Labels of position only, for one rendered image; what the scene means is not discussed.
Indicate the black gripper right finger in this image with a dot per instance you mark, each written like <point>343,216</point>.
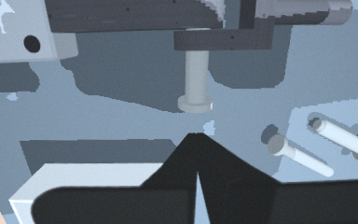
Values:
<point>235,192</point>

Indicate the grey headed pin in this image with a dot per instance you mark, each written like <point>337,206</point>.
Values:
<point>195,99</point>

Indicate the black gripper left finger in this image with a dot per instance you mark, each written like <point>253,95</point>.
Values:
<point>129,204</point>

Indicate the dark grey flat bar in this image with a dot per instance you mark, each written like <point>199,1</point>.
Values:
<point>95,16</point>

